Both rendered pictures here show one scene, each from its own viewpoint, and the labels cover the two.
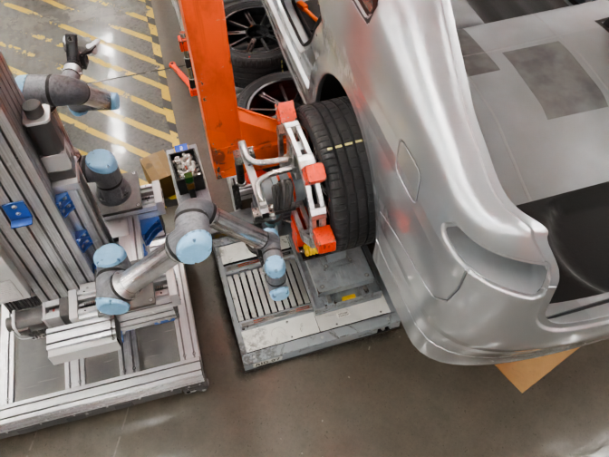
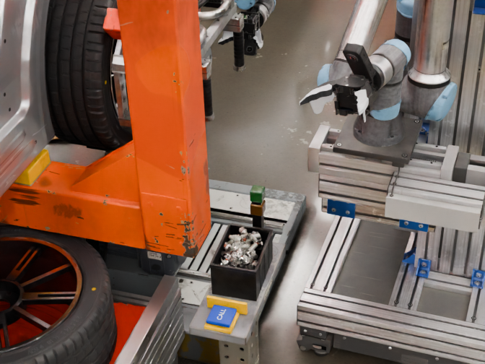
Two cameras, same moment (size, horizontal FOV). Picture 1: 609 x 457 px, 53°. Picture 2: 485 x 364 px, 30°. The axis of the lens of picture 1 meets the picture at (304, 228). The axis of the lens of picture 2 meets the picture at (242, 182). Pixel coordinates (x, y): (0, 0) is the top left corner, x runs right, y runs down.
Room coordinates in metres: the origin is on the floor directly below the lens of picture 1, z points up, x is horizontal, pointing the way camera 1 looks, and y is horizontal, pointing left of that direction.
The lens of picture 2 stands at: (3.86, 1.77, 2.26)
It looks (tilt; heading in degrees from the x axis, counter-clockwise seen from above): 35 degrees down; 214
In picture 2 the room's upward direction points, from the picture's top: 2 degrees counter-clockwise
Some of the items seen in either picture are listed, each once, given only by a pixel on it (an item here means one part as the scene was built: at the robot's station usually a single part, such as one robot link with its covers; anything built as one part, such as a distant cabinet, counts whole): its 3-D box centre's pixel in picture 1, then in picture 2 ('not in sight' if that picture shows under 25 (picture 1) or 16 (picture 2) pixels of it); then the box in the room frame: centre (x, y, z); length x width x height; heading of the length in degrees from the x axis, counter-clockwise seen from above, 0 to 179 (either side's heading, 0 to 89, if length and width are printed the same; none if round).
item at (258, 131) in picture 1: (289, 128); (71, 175); (2.27, 0.06, 0.69); 0.52 x 0.17 x 0.35; 106
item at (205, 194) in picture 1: (188, 176); (239, 287); (2.19, 0.61, 0.44); 0.43 x 0.17 x 0.03; 16
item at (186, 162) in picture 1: (187, 170); (242, 259); (2.16, 0.61, 0.51); 0.20 x 0.14 x 0.13; 17
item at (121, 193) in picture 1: (111, 185); (379, 118); (1.76, 0.84, 0.87); 0.15 x 0.15 x 0.10
